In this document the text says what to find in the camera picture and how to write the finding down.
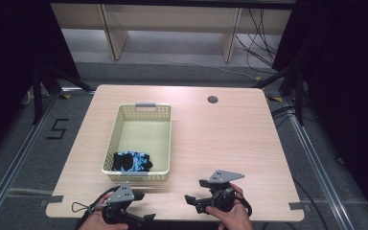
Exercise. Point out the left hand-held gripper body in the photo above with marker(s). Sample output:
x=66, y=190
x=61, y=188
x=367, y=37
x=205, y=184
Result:
x=121, y=195

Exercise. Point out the light wooden shelf unit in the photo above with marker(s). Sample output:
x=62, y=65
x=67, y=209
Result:
x=169, y=17

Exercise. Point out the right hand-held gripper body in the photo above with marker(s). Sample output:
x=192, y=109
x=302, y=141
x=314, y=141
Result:
x=222, y=177

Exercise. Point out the dark curtain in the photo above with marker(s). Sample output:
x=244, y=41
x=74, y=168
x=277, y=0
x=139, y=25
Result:
x=345, y=80
x=9, y=48

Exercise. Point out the metal floor rail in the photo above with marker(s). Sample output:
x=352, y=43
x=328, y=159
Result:
x=16, y=159
x=316, y=166

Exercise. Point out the black metal stand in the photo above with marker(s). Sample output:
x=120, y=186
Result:
x=38, y=96
x=298, y=92

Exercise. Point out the pale yellow plastic basket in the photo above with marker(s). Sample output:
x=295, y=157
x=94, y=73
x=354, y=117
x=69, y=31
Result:
x=147, y=134

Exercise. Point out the yellow black hazard tape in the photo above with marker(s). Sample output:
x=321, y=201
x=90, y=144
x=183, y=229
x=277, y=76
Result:
x=274, y=99
x=65, y=96

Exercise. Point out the person's left hand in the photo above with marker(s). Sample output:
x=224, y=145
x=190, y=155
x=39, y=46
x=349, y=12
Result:
x=94, y=222

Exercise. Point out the person's right hand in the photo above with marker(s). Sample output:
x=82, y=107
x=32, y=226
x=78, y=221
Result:
x=236, y=220

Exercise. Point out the grey tape strip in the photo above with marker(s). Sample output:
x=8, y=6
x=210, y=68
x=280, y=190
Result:
x=52, y=200
x=298, y=206

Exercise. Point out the blue patterned black glove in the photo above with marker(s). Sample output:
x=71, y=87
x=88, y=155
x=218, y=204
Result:
x=140, y=161

